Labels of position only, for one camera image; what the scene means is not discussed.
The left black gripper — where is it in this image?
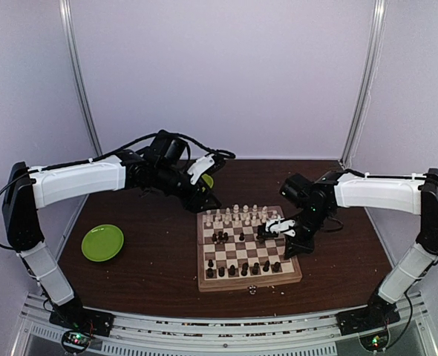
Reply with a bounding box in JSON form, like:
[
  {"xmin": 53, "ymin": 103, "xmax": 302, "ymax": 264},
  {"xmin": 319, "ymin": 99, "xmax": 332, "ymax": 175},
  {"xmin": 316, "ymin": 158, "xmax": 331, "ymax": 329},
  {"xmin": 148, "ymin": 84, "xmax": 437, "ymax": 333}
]
[{"xmin": 153, "ymin": 162, "xmax": 222, "ymax": 214}]

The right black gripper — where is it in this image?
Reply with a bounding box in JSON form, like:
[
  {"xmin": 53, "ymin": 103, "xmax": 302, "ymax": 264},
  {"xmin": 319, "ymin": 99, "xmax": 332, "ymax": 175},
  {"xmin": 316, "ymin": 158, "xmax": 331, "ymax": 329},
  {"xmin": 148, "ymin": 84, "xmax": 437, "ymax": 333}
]
[{"xmin": 285, "ymin": 205, "xmax": 330, "ymax": 257}]

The wooden chess board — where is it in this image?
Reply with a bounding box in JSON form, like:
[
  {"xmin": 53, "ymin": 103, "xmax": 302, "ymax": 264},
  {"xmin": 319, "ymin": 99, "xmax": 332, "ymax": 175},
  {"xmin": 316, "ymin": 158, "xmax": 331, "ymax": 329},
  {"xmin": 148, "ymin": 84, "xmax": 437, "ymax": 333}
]
[{"xmin": 197, "ymin": 205, "xmax": 302, "ymax": 292}]

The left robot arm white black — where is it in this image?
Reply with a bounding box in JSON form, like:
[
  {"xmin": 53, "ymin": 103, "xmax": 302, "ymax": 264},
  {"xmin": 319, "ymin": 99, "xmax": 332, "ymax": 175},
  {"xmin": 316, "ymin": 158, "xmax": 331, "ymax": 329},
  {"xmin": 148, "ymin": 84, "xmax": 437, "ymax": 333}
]
[{"xmin": 0, "ymin": 130, "xmax": 235, "ymax": 329}]

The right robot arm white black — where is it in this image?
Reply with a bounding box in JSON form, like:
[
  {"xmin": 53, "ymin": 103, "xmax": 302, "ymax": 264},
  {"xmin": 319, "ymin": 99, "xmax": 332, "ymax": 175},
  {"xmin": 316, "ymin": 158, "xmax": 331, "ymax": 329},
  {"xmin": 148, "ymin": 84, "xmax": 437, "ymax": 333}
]
[{"xmin": 278, "ymin": 168, "xmax": 438, "ymax": 328}]

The green bowl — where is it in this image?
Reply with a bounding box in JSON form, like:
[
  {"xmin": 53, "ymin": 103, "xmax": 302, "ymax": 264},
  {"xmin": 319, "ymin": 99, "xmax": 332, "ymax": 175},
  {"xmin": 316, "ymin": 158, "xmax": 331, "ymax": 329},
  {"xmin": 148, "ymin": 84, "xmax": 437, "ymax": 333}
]
[{"xmin": 201, "ymin": 174, "xmax": 214, "ymax": 188}]

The green plate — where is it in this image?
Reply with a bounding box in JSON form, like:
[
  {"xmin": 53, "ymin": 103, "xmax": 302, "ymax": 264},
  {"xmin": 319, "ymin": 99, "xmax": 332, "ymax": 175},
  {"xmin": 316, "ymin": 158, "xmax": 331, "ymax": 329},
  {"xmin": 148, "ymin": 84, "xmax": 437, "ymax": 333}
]
[{"xmin": 81, "ymin": 224, "xmax": 125, "ymax": 263}]

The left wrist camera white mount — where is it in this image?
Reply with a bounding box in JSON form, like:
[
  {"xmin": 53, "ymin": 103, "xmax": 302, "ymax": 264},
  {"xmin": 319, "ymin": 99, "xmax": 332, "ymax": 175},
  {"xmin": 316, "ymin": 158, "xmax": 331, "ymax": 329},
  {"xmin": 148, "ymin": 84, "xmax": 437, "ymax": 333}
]
[{"xmin": 186, "ymin": 154, "xmax": 220, "ymax": 185}]

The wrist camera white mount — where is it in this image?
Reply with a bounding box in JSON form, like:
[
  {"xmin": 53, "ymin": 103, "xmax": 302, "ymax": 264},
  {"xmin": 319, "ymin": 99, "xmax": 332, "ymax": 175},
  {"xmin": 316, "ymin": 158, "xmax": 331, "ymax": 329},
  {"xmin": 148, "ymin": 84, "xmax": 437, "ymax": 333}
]
[
  {"xmin": 257, "ymin": 218, "xmax": 296, "ymax": 240},
  {"xmin": 186, "ymin": 154, "xmax": 220, "ymax": 185}
]

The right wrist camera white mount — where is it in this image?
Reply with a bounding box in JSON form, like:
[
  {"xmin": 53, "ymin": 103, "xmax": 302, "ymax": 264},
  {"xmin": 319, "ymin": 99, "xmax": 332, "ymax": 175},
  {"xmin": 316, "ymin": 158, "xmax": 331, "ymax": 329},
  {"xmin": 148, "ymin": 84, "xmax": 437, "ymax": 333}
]
[{"xmin": 257, "ymin": 218, "xmax": 296, "ymax": 240}]

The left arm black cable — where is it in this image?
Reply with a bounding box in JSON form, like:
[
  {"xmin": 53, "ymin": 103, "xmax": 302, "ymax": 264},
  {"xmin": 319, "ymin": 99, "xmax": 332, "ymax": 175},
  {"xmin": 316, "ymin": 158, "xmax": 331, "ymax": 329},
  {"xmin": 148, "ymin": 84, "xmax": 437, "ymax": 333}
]
[{"xmin": 0, "ymin": 130, "xmax": 237, "ymax": 250}]

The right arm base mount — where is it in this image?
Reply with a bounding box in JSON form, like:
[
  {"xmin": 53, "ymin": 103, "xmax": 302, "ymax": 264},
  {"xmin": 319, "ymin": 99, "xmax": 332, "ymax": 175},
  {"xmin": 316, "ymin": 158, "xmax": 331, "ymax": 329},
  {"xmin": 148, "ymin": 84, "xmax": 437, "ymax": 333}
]
[{"xmin": 336, "ymin": 308, "xmax": 401, "ymax": 353}]

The aluminium front rail frame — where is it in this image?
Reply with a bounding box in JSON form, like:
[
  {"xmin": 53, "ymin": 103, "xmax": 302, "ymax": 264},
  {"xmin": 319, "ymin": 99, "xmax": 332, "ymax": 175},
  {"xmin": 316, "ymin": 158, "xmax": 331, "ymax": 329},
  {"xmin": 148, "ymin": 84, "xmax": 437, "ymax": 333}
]
[{"xmin": 18, "ymin": 291, "xmax": 434, "ymax": 356}]

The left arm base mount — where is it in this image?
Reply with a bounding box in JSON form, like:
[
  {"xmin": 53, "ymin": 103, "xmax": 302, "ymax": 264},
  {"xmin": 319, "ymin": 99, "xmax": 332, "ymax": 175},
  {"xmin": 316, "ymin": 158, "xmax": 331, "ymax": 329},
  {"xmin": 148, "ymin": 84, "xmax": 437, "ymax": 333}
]
[{"xmin": 49, "ymin": 309, "xmax": 115, "ymax": 355}]

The right aluminium corner post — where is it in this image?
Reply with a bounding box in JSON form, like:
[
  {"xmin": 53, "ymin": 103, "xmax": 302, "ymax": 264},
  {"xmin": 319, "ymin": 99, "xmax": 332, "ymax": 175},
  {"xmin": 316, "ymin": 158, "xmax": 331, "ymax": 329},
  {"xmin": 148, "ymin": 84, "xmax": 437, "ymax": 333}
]
[{"xmin": 340, "ymin": 0, "xmax": 388, "ymax": 168}]

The aluminium corner post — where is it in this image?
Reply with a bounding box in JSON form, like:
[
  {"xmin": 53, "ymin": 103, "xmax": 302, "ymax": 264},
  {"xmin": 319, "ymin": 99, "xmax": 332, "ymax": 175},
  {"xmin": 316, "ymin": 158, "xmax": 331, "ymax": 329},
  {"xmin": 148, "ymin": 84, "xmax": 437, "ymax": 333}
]
[
  {"xmin": 340, "ymin": 0, "xmax": 388, "ymax": 168},
  {"xmin": 58, "ymin": 0, "xmax": 107, "ymax": 160}
]

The left aluminium corner post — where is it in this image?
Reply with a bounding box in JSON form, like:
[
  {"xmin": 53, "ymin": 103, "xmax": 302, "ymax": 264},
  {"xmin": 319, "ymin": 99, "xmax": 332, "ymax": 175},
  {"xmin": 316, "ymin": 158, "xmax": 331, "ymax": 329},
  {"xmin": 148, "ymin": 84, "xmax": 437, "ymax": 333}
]
[{"xmin": 58, "ymin": 0, "xmax": 107, "ymax": 160}]

